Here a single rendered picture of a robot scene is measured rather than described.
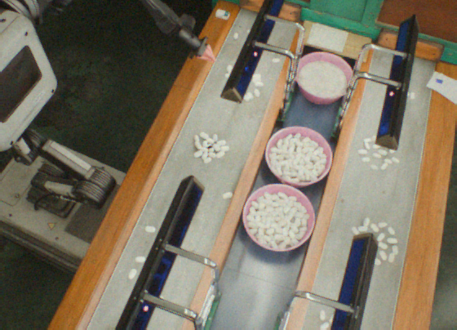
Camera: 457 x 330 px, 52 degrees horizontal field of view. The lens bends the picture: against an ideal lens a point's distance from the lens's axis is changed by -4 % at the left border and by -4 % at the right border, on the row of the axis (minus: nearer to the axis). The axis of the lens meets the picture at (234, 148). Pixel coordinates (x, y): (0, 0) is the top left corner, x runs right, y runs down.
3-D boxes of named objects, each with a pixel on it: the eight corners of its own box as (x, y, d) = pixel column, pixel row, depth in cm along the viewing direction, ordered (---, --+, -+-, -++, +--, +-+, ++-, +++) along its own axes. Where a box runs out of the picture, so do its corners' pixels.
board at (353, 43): (296, 42, 223) (297, 41, 222) (304, 21, 231) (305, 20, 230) (366, 62, 218) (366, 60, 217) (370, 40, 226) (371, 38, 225)
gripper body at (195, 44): (210, 37, 201) (197, 26, 197) (201, 55, 196) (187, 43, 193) (201, 43, 206) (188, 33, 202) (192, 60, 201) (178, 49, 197)
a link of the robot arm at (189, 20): (157, 28, 194) (170, 17, 189) (166, 13, 202) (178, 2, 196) (180, 46, 199) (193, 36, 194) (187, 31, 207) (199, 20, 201)
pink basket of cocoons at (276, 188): (232, 245, 181) (232, 236, 173) (254, 185, 194) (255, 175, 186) (299, 268, 177) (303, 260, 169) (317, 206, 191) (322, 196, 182)
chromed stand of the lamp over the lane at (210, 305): (152, 329, 164) (130, 300, 126) (173, 278, 174) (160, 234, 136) (202, 349, 162) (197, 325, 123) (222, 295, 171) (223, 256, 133)
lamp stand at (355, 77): (329, 141, 206) (352, 74, 168) (339, 105, 216) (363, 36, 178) (371, 154, 204) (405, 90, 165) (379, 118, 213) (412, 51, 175)
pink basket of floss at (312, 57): (308, 118, 212) (312, 105, 204) (282, 74, 225) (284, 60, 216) (359, 100, 218) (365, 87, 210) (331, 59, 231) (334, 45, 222)
